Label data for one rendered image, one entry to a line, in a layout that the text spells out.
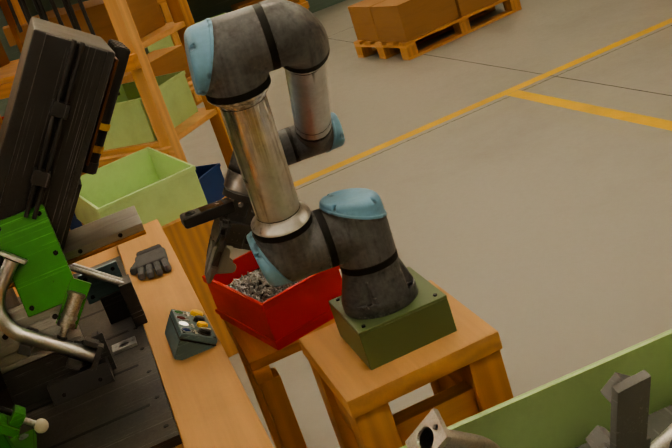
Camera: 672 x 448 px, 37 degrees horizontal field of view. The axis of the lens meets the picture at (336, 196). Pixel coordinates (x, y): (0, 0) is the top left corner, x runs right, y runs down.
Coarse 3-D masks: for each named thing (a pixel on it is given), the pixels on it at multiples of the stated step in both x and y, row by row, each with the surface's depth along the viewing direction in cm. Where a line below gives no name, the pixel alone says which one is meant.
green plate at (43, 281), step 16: (32, 208) 207; (0, 224) 206; (16, 224) 206; (32, 224) 207; (48, 224) 208; (0, 240) 206; (16, 240) 206; (32, 240) 207; (48, 240) 208; (32, 256) 207; (48, 256) 208; (64, 256) 209; (16, 272) 206; (32, 272) 207; (48, 272) 208; (64, 272) 208; (16, 288) 206; (32, 288) 207; (48, 288) 208; (64, 288) 208; (32, 304) 207; (48, 304) 208
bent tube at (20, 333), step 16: (16, 256) 206; (0, 272) 203; (0, 288) 202; (0, 304) 203; (0, 320) 202; (16, 336) 203; (32, 336) 204; (48, 336) 205; (64, 352) 205; (80, 352) 206
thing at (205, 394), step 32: (128, 256) 277; (160, 288) 247; (192, 288) 241; (160, 320) 229; (160, 352) 213; (224, 352) 204; (192, 384) 195; (224, 384) 191; (192, 416) 183; (224, 416) 179; (256, 416) 176
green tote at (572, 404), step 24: (600, 360) 149; (624, 360) 149; (648, 360) 150; (552, 384) 147; (576, 384) 147; (600, 384) 149; (504, 408) 145; (528, 408) 146; (552, 408) 147; (576, 408) 149; (600, 408) 150; (480, 432) 145; (504, 432) 146; (528, 432) 147; (552, 432) 149; (576, 432) 150
